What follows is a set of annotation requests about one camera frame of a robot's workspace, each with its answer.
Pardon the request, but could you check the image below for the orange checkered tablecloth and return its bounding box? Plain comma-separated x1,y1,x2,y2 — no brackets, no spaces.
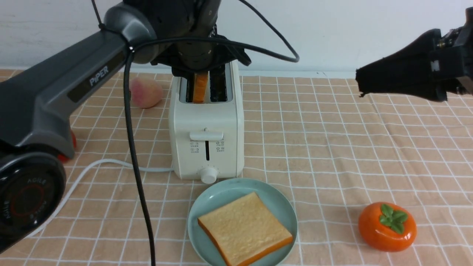
1,76,473,266

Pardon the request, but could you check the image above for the orange persimmon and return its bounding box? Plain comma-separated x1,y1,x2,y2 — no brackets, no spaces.
358,202,417,252

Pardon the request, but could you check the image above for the black robot arm image left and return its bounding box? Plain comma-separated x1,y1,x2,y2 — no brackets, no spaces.
0,0,224,252

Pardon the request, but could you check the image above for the light blue plate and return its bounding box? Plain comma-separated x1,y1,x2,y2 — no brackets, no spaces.
187,178,298,266

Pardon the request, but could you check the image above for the toast slice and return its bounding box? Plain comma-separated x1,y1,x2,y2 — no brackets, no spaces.
197,192,293,266
192,72,208,104

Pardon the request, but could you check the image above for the red apple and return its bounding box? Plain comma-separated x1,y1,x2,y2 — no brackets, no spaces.
56,129,77,163

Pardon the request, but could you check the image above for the pink peach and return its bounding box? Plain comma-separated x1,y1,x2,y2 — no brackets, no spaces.
129,77,164,109

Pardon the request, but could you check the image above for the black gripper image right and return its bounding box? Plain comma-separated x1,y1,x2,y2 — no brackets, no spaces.
356,29,467,102

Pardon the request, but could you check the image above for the white two-slot toaster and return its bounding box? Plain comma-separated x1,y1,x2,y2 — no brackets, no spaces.
169,61,244,184

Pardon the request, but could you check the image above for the white power cord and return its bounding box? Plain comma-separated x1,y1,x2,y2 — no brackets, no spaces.
26,159,173,239

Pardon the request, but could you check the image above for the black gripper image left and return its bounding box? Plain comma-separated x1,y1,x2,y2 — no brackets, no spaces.
151,41,252,77

